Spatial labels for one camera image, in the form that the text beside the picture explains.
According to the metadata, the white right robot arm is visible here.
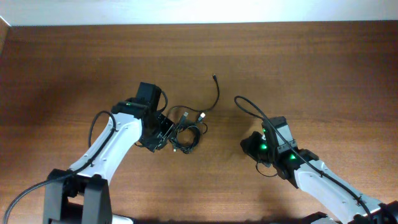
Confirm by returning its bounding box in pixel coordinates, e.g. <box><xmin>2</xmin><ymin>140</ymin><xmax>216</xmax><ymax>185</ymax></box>
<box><xmin>240</xmin><ymin>116</ymin><xmax>397</xmax><ymax>223</ymax></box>

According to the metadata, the black cable with USB-A plug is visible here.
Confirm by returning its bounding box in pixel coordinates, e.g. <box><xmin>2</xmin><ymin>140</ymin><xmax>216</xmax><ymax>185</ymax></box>
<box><xmin>166</xmin><ymin>73</ymin><xmax>221</xmax><ymax>124</ymax></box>

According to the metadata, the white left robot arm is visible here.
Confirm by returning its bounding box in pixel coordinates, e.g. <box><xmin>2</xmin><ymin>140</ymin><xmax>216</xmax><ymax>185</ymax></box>
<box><xmin>43</xmin><ymin>82</ymin><xmax>174</xmax><ymax>224</ymax></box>

